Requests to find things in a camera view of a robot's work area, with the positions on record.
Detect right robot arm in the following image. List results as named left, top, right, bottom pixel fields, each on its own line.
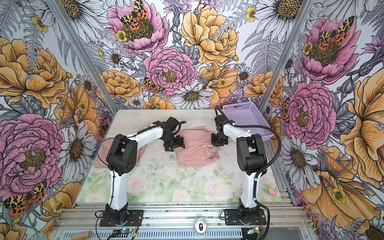
left=211, top=115, right=268, bottom=225

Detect lilac plastic laundry basket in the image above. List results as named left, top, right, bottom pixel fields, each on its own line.
left=223, top=102, right=270, bottom=128

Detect green circuit board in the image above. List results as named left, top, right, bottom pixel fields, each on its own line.
left=111, top=229, right=136, bottom=239

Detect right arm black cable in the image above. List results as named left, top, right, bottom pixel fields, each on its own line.
left=214, top=107, right=282, bottom=240

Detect pink shorts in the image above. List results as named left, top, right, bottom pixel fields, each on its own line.
left=175, top=128, right=220, bottom=167

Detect round silver button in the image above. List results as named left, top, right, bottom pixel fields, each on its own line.
left=194, top=218, right=207, bottom=235

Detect pink t-shirt with print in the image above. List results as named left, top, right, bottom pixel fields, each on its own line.
left=94, top=139, right=147, bottom=169

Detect aluminium front rail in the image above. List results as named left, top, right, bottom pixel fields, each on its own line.
left=56, top=203, right=310, bottom=230

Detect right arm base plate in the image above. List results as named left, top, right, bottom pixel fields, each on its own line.
left=224, top=208, right=267, bottom=226

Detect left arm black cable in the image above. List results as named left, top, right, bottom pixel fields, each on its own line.
left=95, top=120, right=187, bottom=211

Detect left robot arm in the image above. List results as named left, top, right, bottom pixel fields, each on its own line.
left=100, top=117, right=186, bottom=227

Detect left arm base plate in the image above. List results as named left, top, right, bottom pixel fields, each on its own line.
left=100, top=209, right=144, bottom=227

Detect wooden cork block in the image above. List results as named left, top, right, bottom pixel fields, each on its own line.
left=71, top=231, right=93, bottom=240

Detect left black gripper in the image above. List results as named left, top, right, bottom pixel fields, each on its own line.
left=162, top=132, right=185, bottom=152

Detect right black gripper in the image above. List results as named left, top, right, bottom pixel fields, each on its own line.
left=211, top=132, right=229, bottom=147

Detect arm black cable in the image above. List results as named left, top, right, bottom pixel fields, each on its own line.
left=95, top=120, right=187, bottom=211
left=214, top=107, right=282, bottom=240

